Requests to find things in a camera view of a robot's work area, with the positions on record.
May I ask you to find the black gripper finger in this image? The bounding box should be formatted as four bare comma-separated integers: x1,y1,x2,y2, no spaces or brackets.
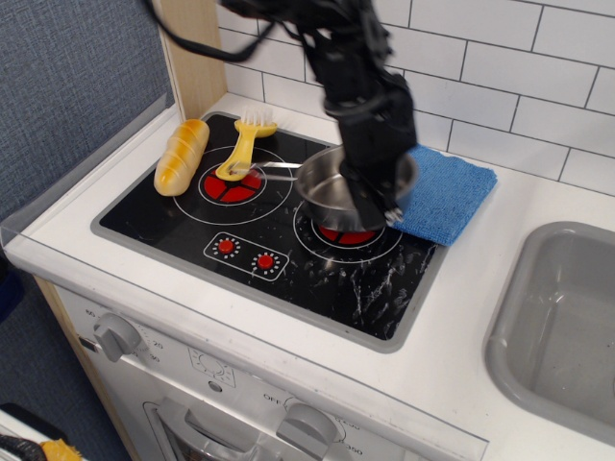
339,160,371,211
359,175,403,231

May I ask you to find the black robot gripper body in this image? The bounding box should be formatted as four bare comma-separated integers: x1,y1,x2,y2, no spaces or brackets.
324,73,418,172

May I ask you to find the stainless steel pot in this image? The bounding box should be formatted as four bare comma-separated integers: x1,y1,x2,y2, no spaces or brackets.
247,146,418,232

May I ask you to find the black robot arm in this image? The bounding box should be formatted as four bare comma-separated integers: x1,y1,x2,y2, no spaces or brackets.
222,1,417,231

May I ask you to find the black toy stove top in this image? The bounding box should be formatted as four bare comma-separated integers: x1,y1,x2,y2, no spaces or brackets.
91,112,446,352

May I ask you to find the blue folded cloth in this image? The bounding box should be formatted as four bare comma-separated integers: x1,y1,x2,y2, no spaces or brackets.
393,145,498,247

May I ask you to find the yellow dish brush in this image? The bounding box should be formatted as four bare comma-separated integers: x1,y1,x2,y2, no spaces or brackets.
215,107,278,182

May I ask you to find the yellow toy bread loaf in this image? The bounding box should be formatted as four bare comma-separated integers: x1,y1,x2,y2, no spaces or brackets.
154,119,210,197

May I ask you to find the grey sink basin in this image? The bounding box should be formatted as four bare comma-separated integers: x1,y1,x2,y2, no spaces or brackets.
485,222,614,445

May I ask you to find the right grey oven knob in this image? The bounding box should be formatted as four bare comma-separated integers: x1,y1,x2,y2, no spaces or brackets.
276,403,338,460

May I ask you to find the grey oven knob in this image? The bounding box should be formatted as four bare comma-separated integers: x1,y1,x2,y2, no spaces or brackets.
93,313,141,363
276,403,338,460

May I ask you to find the white toy oven front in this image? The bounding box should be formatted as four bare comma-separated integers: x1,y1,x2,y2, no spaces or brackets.
57,289,487,460

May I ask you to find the left grey oven knob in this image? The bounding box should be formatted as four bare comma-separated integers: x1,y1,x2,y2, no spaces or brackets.
93,313,141,363

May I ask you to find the yellow object bottom left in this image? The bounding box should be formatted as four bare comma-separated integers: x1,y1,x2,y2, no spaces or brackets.
39,439,84,461

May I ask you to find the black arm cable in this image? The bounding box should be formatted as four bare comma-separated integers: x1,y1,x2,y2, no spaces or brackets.
143,0,275,63

